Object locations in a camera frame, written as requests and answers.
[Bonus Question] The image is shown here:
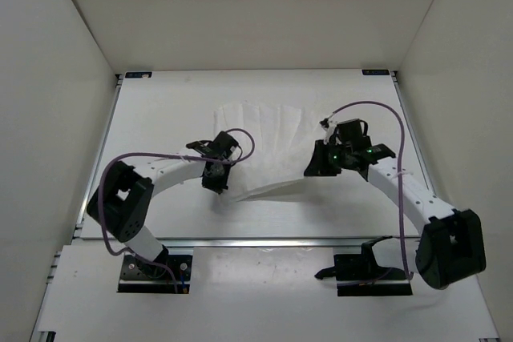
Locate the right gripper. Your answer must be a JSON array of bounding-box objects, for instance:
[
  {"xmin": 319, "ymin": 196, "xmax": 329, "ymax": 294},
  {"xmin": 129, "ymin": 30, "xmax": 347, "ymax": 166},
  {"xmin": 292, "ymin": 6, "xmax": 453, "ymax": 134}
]
[{"xmin": 305, "ymin": 139, "xmax": 352, "ymax": 177}]

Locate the white pleated skirt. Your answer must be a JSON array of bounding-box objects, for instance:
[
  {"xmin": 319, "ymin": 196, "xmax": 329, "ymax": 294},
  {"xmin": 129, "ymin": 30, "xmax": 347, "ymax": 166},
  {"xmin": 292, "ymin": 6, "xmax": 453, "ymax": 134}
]
[{"xmin": 214, "ymin": 102, "xmax": 325, "ymax": 203}]

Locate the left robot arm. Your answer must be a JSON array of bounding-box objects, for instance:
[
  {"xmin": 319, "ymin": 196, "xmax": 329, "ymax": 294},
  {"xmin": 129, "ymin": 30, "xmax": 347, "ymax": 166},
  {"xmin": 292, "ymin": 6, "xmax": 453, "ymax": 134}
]
[{"xmin": 87, "ymin": 131, "xmax": 242, "ymax": 280}]

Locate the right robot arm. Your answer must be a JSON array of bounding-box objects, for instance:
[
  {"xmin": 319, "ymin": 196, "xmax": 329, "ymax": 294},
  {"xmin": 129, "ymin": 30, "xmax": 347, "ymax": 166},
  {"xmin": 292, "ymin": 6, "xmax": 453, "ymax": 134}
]
[{"xmin": 304, "ymin": 119, "xmax": 487, "ymax": 290}]

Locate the right blue corner label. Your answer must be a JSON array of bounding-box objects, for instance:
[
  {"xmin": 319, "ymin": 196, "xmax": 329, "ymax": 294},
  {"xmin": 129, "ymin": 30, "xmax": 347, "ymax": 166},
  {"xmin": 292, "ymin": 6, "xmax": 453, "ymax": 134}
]
[{"xmin": 362, "ymin": 69, "xmax": 390, "ymax": 76}]

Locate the blue corner label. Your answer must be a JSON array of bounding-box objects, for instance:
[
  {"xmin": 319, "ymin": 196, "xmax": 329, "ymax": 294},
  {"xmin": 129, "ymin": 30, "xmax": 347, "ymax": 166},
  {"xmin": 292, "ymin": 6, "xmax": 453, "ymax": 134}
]
[
  {"xmin": 362, "ymin": 69, "xmax": 390, "ymax": 76},
  {"xmin": 124, "ymin": 71, "xmax": 152, "ymax": 78}
]

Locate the left blue corner label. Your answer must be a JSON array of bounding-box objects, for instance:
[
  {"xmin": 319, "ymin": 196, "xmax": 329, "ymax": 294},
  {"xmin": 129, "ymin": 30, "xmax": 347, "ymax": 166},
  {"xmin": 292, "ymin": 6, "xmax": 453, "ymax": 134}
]
[{"xmin": 124, "ymin": 71, "xmax": 152, "ymax": 78}]

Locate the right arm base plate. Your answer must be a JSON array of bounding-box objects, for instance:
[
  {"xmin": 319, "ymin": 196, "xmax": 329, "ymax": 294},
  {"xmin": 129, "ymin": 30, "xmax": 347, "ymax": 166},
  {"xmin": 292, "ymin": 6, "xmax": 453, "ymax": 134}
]
[{"xmin": 314, "ymin": 236, "xmax": 413, "ymax": 297}]

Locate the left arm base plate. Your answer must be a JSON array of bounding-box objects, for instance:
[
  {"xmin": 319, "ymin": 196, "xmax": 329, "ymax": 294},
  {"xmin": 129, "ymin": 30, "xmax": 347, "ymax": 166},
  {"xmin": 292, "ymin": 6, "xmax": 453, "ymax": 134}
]
[{"xmin": 117, "ymin": 251, "xmax": 193, "ymax": 295}]

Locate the aluminium front table rail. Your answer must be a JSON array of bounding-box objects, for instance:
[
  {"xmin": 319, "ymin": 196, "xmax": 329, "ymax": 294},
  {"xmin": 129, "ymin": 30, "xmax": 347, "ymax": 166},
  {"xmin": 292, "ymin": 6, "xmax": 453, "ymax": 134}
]
[{"xmin": 71, "ymin": 237, "xmax": 452, "ymax": 249}]

